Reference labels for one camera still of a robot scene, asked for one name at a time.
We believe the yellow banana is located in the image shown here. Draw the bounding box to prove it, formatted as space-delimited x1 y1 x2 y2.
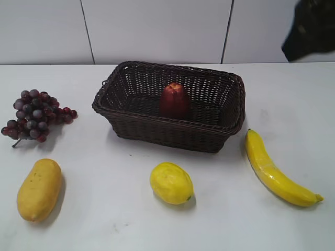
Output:
244 129 323 207

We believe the purple grape bunch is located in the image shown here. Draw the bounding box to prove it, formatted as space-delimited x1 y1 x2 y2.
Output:
1 89 78 148

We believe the yellow lemon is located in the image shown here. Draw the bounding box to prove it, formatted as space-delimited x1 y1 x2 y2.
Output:
149 162 194 205

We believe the dark brown wicker basket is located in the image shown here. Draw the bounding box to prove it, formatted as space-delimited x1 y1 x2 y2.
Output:
92 61 245 153

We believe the red apple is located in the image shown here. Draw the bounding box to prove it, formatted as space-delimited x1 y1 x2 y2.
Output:
159 82 191 119

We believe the yellow mango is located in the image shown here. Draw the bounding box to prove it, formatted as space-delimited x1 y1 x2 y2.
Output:
16 158 62 222

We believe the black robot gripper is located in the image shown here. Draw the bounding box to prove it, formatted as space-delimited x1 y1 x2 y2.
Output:
281 0 334 62

